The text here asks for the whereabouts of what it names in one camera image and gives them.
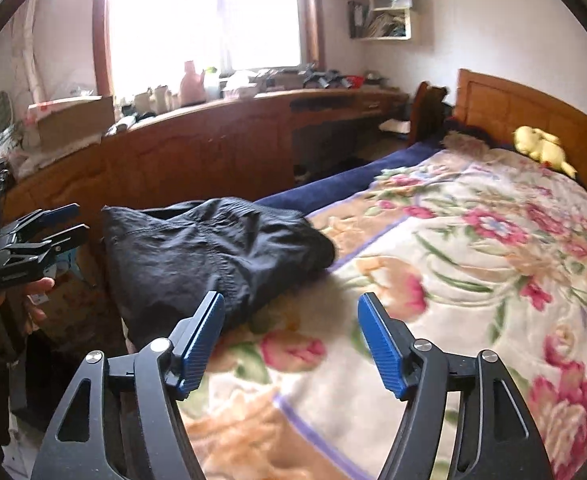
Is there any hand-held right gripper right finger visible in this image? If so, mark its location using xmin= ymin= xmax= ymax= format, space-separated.
xmin=357 ymin=291 xmax=554 ymax=480

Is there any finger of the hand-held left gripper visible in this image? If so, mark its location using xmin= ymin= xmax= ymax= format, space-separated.
xmin=7 ymin=224 xmax=90 ymax=264
xmin=3 ymin=203 xmax=82 ymax=242

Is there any white wall shelf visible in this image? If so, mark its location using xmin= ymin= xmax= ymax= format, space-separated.
xmin=347 ymin=0 xmax=415 ymax=42

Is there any floral blanket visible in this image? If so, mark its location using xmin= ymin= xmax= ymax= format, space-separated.
xmin=122 ymin=132 xmax=587 ymax=480

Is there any navy bed sheet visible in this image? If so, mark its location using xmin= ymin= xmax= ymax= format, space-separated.
xmin=254 ymin=140 xmax=447 ymax=217

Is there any yellow plush toy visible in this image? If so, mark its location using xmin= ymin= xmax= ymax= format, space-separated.
xmin=512 ymin=125 xmax=577 ymax=179

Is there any pink bottle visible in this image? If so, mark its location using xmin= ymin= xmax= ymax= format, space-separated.
xmin=180 ymin=60 xmax=206 ymax=107

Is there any dark wooden chair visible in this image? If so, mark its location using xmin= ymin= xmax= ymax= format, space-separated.
xmin=407 ymin=81 xmax=450 ymax=149

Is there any cardboard box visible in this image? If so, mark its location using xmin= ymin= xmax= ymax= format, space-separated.
xmin=27 ymin=95 xmax=117 ymax=150

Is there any black jacket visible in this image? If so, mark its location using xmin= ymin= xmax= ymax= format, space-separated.
xmin=100 ymin=197 xmax=337 ymax=347

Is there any window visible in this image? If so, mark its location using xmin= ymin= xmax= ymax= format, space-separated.
xmin=92 ymin=0 xmax=321 ymax=97

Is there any wooden bed headboard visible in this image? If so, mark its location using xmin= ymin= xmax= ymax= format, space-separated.
xmin=455 ymin=68 xmax=587 ymax=202

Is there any long wooden desk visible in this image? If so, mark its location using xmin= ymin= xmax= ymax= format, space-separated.
xmin=0 ymin=87 xmax=410 ymax=243

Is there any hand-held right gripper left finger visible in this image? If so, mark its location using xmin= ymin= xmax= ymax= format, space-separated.
xmin=30 ymin=290 xmax=227 ymax=480

